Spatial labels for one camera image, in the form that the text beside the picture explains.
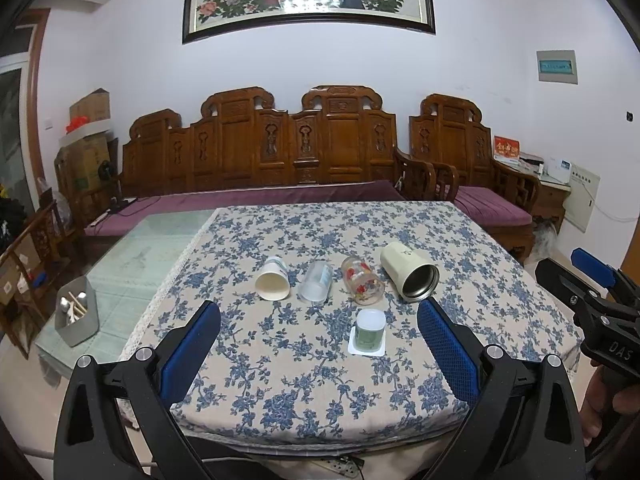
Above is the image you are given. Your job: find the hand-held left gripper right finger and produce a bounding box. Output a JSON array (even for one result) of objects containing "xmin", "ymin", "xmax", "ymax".
[{"xmin": 416, "ymin": 297, "xmax": 587, "ymax": 480}]

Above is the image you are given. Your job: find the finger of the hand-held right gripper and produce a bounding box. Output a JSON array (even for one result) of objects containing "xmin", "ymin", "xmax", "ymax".
[
  {"xmin": 534, "ymin": 258, "xmax": 607, "ymax": 312},
  {"xmin": 571, "ymin": 248, "xmax": 640, "ymax": 307}
]

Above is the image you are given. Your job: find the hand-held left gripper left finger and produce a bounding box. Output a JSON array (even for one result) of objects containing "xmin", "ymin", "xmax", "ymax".
[{"xmin": 52, "ymin": 300, "xmax": 223, "ymax": 480}]

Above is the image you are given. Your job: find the small green cup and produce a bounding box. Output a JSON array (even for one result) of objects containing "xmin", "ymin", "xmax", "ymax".
[{"xmin": 348, "ymin": 308, "xmax": 387, "ymax": 358}]

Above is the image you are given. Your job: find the cream insulated steel cup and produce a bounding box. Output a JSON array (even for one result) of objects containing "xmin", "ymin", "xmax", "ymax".
[{"xmin": 380, "ymin": 241, "xmax": 441, "ymax": 304}]

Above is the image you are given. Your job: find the white paper cup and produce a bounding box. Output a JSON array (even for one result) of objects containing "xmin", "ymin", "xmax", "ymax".
[{"xmin": 254, "ymin": 257, "xmax": 291, "ymax": 302}]

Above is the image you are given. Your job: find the red flowered glass cup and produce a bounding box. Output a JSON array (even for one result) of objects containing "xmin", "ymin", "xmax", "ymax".
[{"xmin": 340, "ymin": 256, "xmax": 385, "ymax": 307}]

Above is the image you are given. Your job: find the translucent plastic cup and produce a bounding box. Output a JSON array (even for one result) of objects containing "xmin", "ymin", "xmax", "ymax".
[{"xmin": 298, "ymin": 260, "xmax": 334, "ymax": 304}]

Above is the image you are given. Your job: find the person's right hand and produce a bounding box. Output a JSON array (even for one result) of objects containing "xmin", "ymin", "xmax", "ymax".
[{"xmin": 578, "ymin": 372, "xmax": 609, "ymax": 457}]

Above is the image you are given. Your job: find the clear plastic bag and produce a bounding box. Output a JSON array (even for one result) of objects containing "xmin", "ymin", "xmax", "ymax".
[{"xmin": 531, "ymin": 220, "xmax": 561, "ymax": 261}]

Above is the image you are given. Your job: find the white metal panel door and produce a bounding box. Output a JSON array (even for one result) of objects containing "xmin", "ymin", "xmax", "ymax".
[{"xmin": 563, "ymin": 162, "xmax": 601, "ymax": 234}]

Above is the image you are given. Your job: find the wooden side table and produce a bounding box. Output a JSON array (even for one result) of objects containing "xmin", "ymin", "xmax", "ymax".
[{"xmin": 492, "ymin": 156, "xmax": 572, "ymax": 234}]

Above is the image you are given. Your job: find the blue floral tablecloth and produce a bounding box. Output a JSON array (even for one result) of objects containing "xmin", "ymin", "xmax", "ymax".
[{"xmin": 117, "ymin": 201, "xmax": 583, "ymax": 449}]

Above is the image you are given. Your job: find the square purple seat cushion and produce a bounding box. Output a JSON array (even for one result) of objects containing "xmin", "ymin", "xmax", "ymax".
[{"xmin": 451, "ymin": 185, "xmax": 534, "ymax": 228}]

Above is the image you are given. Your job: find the metal utensil holder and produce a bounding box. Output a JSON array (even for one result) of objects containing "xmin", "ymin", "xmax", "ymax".
[{"xmin": 54, "ymin": 275, "xmax": 100, "ymax": 348}]

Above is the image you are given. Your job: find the red gift box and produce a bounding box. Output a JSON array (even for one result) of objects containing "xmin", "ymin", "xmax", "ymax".
[{"xmin": 493, "ymin": 135, "xmax": 521, "ymax": 161}]

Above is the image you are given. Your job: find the grey power strip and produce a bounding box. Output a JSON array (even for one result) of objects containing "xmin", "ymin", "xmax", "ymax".
[{"xmin": 320, "ymin": 455, "xmax": 364, "ymax": 480}]

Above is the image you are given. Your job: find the long purple seat cushion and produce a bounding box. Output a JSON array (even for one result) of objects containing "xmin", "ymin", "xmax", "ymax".
[{"xmin": 84, "ymin": 179, "xmax": 407, "ymax": 239}]

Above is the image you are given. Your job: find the wooden chair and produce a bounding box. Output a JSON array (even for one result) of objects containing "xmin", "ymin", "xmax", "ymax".
[{"xmin": 0, "ymin": 199, "xmax": 72, "ymax": 358}]

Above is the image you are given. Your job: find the carved wooden armchair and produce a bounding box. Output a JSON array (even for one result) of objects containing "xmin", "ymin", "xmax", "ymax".
[{"xmin": 407, "ymin": 92, "xmax": 544, "ymax": 266}]

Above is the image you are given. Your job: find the large cardboard box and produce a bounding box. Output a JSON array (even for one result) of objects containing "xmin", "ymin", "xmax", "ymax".
[{"xmin": 54, "ymin": 131, "xmax": 122, "ymax": 213}]

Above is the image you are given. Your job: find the carved wooden sofa bench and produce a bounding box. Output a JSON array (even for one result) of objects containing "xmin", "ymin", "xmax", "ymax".
[{"xmin": 116, "ymin": 85, "xmax": 437, "ymax": 241}]

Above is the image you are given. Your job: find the small cardboard box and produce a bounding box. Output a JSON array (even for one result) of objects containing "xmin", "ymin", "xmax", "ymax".
[{"xmin": 68, "ymin": 88, "xmax": 111, "ymax": 124}]

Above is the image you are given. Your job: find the wooden framed door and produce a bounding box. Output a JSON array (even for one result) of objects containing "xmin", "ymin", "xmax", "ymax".
[{"xmin": 0, "ymin": 7, "xmax": 52, "ymax": 221}]

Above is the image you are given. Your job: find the grey wall electrical panel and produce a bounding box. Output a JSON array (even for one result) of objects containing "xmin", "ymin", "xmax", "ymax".
[{"xmin": 536, "ymin": 49, "xmax": 579, "ymax": 85}]

